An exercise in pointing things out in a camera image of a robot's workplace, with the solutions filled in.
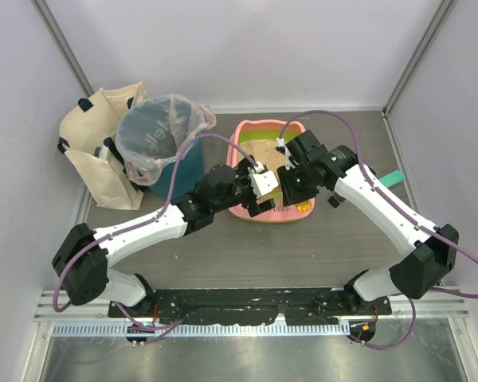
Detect pink litter box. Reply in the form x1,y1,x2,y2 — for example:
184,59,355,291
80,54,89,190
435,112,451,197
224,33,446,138
224,119,317,224

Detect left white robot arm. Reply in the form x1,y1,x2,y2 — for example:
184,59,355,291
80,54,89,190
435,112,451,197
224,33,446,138
52,162,279,317

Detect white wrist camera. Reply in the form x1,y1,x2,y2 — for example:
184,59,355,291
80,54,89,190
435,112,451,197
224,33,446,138
249,170,280,199
276,138,296,170

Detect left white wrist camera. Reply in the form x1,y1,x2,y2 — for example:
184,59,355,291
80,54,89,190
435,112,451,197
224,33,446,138
249,170,280,199

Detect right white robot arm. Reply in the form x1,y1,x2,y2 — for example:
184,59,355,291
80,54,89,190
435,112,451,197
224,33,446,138
276,131,459,312

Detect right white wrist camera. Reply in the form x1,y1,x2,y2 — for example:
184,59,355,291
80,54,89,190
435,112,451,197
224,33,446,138
276,138,296,170

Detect teal handled scraper tool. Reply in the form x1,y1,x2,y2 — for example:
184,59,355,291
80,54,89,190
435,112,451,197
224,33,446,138
327,168,406,209

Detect beige canvas tote bag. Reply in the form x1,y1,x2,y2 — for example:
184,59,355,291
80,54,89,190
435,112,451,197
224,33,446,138
57,83,148,210

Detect black metal base plate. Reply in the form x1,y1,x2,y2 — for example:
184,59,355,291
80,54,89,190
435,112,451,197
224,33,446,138
125,288,392,326

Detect aluminium frame rail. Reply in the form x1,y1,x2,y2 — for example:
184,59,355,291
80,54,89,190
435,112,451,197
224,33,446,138
34,288,469,325

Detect translucent plastic bin liner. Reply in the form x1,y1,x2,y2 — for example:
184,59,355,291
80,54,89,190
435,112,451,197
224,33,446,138
115,94,217,186

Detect beige cat litter pile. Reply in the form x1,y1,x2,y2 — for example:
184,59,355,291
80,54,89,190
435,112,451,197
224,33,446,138
239,139,286,173

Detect orange litter scoop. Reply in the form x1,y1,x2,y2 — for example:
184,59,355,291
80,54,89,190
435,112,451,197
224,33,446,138
296,199,315,214

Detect white slotted cable duct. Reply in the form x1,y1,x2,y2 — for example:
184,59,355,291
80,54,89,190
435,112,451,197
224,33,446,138
51,320,350,337

